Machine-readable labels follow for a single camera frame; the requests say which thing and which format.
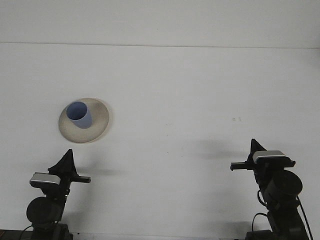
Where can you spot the pale blue cup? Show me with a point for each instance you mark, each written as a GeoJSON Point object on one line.
{"type": "Point", "coordinates": [76, 111]}

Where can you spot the pale round plate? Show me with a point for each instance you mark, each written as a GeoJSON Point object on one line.
{"type": "Point", "coordinates": [100, 125]}

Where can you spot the grey gripper camera box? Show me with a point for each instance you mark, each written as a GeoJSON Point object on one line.
{"type": "Point", "coordinates": [45, 180]}
{"type": "Point", "coordinates": [268, 157]}

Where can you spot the dark brown base platform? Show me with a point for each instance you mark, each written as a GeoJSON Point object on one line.
{"type": "Point", "coordinates": [10, 235]}

